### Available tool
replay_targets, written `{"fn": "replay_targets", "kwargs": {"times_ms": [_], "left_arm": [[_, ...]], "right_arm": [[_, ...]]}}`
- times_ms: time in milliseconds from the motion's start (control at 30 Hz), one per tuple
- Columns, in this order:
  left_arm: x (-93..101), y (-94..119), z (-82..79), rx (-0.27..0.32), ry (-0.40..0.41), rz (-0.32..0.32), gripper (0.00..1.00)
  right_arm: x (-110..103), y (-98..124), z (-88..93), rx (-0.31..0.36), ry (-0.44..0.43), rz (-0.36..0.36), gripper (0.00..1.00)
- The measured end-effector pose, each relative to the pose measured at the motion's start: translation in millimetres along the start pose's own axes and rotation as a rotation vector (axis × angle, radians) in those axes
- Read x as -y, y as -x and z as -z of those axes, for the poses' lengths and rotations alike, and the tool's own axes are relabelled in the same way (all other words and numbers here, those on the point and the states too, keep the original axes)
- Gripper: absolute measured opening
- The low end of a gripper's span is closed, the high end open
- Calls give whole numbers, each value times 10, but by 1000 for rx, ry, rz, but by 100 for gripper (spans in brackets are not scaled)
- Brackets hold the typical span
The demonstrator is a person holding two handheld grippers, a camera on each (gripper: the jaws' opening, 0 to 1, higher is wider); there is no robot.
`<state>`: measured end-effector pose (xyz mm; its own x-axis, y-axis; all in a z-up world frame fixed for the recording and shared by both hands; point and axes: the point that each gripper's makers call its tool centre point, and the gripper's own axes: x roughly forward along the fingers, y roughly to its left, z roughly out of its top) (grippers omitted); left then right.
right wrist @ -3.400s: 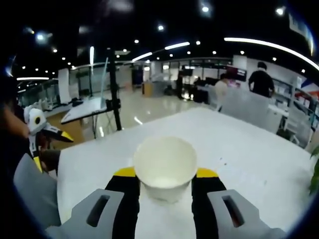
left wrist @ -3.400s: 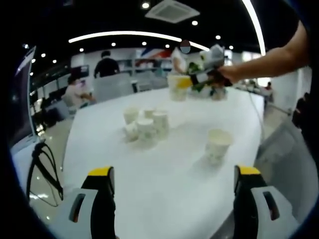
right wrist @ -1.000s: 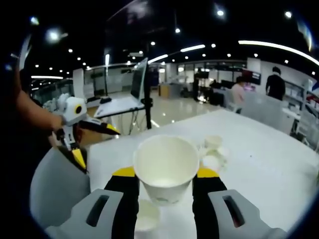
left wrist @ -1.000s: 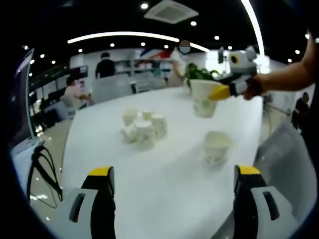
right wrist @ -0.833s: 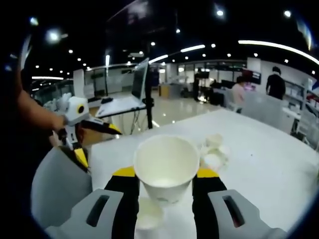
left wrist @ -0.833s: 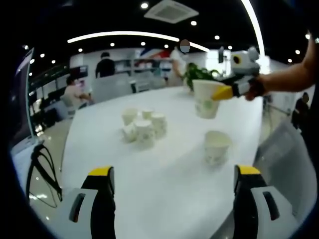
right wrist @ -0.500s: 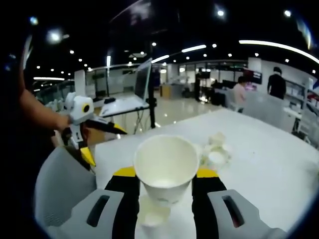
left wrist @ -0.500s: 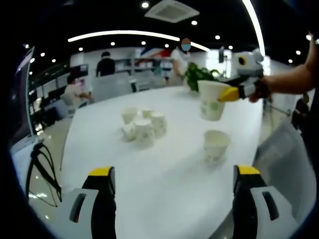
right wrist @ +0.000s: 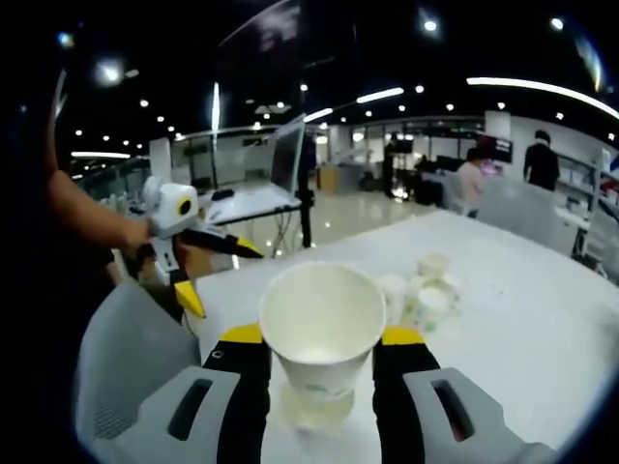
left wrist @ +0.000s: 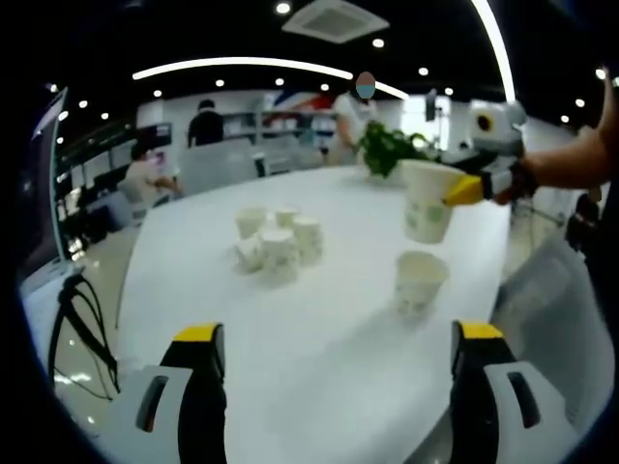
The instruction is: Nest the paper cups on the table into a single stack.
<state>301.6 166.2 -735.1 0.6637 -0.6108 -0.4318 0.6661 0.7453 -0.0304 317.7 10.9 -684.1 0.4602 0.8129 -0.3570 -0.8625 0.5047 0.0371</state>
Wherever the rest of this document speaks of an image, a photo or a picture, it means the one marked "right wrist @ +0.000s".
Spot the dark wall screen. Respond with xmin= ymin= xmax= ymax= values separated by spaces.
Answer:
xmin=476 ymin=133 xmax=514 ymax=163

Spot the straight ceiling light bar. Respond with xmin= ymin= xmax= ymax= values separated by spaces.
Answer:
xmin=355 ymin=86 xmax=405 ymax=104

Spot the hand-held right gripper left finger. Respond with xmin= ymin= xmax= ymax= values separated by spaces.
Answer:
xmin=103 ymin=324 xmax=272 ymax=464

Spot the grey office partition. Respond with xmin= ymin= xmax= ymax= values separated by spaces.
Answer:
xmin=476 ymin=178 xmax=586 ymax=257

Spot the grey chair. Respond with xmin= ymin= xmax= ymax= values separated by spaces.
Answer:
xmin=74 ymin=282 xmax=202 ymax=441

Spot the white side desk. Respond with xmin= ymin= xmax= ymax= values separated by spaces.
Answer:
xmin=205 ymin=186 xmax=304 ymax=226

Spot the white table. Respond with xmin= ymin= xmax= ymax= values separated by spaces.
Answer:
xmin=191 ymin=208 xmax=619 ymax=464

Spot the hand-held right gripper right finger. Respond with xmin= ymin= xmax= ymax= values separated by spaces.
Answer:
xmin=370 ymin=326 xmax=557 ymax=464

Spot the curved ceiling light strip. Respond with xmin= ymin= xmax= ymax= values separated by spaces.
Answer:
xmin=466 ymin=75 xmax=619 ymax=120

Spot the monitor on stand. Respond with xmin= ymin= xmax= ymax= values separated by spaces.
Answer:
xmin=269 ymin=113 xmax=309 ymax=197

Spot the group of round ceiling spotlights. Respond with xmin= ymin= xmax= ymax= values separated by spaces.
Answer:
xmin=72 ymin=16 xmax=567 ymax=146

